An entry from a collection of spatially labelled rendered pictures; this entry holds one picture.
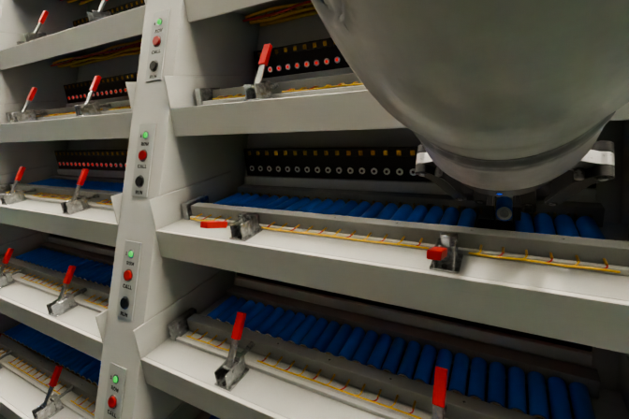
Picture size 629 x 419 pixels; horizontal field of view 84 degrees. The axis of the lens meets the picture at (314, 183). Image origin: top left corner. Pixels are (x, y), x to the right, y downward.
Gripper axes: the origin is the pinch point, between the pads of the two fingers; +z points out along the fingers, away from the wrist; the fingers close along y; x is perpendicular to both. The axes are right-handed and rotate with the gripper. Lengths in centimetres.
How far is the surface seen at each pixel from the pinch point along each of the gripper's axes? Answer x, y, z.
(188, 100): -12.9, 47.3, -5.3
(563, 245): 4.2, -5.2, -0.3
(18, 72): -26, 118, -7
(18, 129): -8, 100, -8
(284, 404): 27.2, 22.6, 0.4
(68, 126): -8, 78, -8
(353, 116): -7.7, 16.1, -6.1
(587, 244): 3.9, -7.0, -0.3
